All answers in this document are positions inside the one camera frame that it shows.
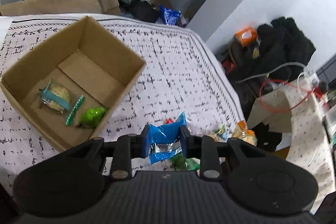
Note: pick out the cream dotted cloth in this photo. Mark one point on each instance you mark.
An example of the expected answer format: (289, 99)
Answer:
(285, 110)

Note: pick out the white patterned bed blanket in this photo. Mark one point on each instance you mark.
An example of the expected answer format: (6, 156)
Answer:
(142, 73)

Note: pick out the green candy packet in box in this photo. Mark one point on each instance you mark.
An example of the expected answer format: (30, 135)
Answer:
(92, 117)

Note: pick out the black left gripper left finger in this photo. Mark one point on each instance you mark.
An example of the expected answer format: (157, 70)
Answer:
(129, 147)

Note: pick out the clear cracker packet blue band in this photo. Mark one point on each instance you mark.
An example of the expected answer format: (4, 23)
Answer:
(56, 97)

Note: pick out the orange tissue box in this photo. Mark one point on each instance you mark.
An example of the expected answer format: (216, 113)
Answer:
(246, 37)

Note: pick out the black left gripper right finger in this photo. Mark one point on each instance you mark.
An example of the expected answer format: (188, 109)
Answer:
(202, 148)

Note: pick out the blue snack packet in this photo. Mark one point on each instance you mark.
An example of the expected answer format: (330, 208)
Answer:
(164, 140)

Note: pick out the blue foil bag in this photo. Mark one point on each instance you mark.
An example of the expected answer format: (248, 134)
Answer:
(169, 17)

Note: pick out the mixed nuts snack packet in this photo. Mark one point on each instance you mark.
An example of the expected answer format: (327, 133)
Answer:
(222, 134)

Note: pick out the green snack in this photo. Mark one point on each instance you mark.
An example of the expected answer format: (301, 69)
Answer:
(179, 162)

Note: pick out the brown cardboard box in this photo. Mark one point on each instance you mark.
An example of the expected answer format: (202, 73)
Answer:
(84, 57)

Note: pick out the green striped snack strip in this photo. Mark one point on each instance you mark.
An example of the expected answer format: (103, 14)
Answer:
(73, 111)

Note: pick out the red candy bar wrapper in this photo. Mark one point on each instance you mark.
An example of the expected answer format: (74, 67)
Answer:
(169, 121)

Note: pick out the black fluffy garment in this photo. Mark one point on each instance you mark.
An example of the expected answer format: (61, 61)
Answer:
(284, 51)

